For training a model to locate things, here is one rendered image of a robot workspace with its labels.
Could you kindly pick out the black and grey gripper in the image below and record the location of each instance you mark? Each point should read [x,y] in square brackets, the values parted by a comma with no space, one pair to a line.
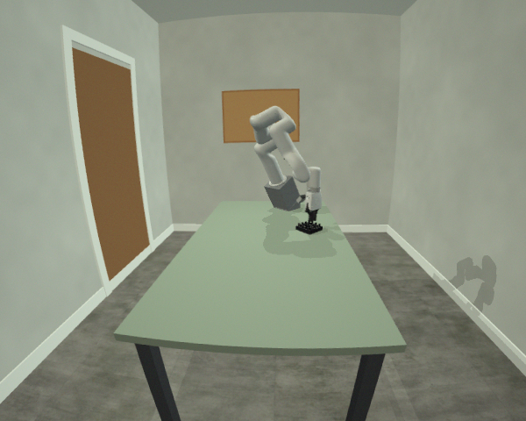
[314,203]

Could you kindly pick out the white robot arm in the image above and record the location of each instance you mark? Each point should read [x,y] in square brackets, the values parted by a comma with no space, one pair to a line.
[277,136]

